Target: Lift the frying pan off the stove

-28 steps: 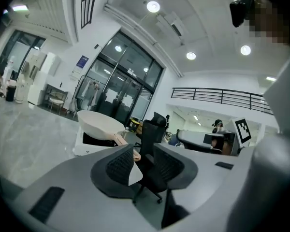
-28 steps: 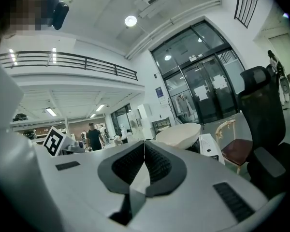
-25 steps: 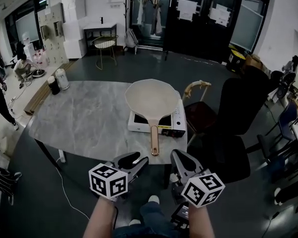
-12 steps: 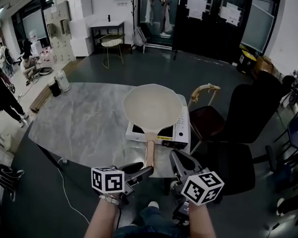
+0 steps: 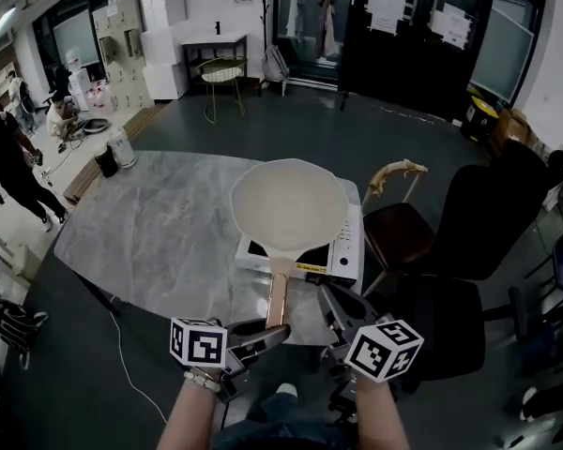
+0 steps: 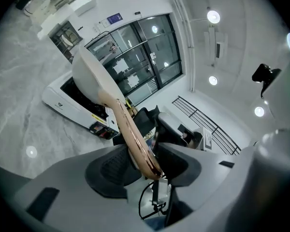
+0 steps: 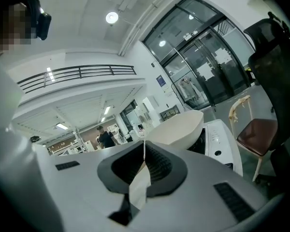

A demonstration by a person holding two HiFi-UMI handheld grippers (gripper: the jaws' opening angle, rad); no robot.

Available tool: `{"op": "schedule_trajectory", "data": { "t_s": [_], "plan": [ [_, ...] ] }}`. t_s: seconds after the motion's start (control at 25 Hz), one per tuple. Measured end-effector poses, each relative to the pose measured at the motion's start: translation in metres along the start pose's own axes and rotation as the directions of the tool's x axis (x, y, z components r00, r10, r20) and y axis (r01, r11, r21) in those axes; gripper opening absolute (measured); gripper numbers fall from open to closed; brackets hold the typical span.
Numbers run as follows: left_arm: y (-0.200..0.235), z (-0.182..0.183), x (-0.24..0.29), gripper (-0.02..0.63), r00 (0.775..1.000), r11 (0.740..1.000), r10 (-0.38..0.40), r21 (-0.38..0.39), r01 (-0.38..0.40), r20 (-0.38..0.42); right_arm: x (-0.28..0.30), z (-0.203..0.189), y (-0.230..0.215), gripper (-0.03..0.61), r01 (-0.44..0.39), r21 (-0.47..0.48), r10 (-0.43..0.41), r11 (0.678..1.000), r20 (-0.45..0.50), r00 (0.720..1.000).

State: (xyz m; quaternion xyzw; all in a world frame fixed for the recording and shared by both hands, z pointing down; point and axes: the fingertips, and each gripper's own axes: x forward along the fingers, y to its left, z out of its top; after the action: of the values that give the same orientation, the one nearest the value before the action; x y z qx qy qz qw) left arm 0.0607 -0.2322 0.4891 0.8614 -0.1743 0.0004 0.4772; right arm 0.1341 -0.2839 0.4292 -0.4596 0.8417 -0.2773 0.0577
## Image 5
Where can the black desk with white top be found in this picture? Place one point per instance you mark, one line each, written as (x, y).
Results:
(213, 39)

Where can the person's left forearm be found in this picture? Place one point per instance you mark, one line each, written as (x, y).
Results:
(187, 417)

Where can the black and white bag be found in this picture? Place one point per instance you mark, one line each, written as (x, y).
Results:
(14, 326)

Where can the brown seat wooden chair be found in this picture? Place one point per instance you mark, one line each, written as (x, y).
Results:
(396, 232)

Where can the brown cardboard box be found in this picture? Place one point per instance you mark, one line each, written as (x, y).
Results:
(511, 129)

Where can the white induction stove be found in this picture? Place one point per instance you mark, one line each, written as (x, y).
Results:
(345, 256)

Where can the black clothes rack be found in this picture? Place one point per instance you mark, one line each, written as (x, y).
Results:
(309, 26)

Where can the white paper sheet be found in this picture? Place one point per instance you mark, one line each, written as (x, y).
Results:
(384, 10)
(452, 24)

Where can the yellow and black box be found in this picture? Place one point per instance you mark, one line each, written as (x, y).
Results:
(481, 117)

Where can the beige locker cabinet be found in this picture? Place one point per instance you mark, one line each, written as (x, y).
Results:
(122, 49)

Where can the person's white shoe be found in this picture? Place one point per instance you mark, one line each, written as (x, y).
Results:
(287, 388)

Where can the person's legs in jeans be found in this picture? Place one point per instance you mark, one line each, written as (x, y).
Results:
(286, 427)

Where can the round grey floor disc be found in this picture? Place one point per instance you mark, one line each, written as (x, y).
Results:
(96, 124)

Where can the beige frying pan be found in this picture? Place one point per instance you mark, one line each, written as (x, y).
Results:
(288, 204)

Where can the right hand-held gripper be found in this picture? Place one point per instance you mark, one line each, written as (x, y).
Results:
(384, 349)

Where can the stack of white foam boxes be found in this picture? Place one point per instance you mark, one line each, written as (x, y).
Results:
(162, 40)

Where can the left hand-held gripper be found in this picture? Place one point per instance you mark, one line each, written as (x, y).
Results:
(197, 342)

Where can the white bucket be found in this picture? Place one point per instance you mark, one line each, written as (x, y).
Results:
(122, 148)

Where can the person's right forearm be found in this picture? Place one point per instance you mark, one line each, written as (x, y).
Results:
(380, 415)

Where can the grey backpack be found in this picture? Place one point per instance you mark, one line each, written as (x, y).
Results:
(276, 64)

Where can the black office chair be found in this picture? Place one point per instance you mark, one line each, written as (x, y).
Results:
(478, 232)

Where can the black waste bin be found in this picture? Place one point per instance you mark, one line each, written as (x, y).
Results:
(106, 160)

